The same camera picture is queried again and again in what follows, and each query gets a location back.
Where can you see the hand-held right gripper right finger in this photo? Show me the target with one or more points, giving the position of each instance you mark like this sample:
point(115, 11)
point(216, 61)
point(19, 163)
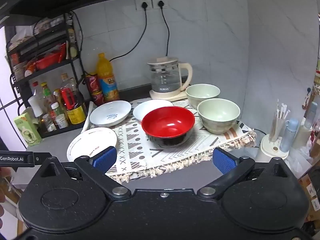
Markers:
point(223, 161)

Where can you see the bundle of wrapped chopsticks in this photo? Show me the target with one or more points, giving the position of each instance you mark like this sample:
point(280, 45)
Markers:
point(277, 122)

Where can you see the white plate script blue print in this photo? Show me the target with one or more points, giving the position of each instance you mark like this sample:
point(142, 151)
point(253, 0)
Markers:
point(110, 112)

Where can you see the green carton box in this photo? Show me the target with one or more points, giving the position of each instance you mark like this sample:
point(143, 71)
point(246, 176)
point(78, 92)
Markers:
point(26, 130)

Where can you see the small white jar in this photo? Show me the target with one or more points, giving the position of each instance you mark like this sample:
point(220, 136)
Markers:
point(61, 121)

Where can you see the red drink can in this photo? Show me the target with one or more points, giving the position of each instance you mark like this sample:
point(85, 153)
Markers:
point(98, 97)
point(92, 83)

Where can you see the pale green bowl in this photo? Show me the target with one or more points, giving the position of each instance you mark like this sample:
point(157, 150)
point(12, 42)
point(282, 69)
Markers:
point(202, 92)
point(217, 112)

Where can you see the green label sauce bottle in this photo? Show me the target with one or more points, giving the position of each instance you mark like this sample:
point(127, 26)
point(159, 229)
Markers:
point(47, 96)

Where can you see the orange juice bottle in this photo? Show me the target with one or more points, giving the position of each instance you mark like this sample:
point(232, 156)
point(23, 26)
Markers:
point(107, 80)

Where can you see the cardboard box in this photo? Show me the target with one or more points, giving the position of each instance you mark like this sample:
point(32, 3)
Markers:
point(308, 190)

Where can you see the light blue thermos bottle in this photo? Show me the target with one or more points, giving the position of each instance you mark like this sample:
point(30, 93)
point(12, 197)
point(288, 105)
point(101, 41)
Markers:
point(288, 135)

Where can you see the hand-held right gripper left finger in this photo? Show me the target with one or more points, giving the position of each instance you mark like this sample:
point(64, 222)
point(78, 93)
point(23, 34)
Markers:
point(106, 158)

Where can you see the white plate brown line pattern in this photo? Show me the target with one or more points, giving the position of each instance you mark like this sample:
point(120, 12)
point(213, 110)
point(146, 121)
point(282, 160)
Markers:
point(87, 140)

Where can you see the patterned fringed tablecloth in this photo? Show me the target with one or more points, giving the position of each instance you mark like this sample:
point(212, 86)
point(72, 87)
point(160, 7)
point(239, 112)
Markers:
point(140, 150)

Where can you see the red and black bowl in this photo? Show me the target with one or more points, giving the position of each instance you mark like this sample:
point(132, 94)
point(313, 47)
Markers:
point(167, 120)

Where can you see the cream kettle base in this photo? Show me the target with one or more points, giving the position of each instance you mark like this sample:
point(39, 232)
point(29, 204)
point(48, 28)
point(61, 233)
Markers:
point(167, 95)

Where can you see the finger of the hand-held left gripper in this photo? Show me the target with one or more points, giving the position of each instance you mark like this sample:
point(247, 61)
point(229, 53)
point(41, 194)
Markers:
point(42, 158)

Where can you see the small clear jar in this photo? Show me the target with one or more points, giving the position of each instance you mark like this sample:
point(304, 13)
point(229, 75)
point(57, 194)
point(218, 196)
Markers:
point(48, 122)

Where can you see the white plate crossed-tools blue print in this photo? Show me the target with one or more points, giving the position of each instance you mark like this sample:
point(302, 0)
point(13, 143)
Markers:
point(147, 108)

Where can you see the red plastic basket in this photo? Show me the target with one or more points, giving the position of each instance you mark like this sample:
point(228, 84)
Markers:
point(48, 60)

